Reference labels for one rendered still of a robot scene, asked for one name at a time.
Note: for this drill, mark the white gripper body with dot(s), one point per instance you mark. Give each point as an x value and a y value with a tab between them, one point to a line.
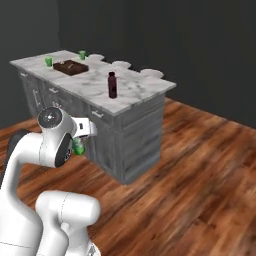
92	129

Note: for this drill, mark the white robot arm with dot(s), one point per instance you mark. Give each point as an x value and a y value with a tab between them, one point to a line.
20	173

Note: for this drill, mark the grey marble-topped island counter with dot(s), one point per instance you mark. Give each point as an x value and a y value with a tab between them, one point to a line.
133	100

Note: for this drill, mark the green cup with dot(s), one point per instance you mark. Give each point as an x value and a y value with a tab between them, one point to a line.
48	61
79	148
82	55

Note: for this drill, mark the dark red bottle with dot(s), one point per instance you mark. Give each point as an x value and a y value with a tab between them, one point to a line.
112	86

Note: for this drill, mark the dark brown tray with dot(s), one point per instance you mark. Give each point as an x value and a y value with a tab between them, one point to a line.
70	67

